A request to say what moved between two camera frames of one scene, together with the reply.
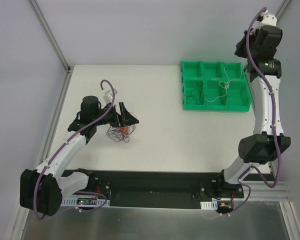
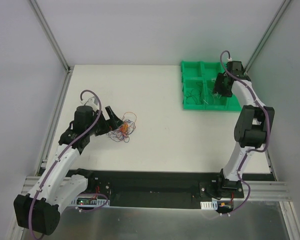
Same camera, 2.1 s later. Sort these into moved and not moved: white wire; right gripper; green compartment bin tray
Moved: white wire; right gripper
Not moved: green compartment bin tray
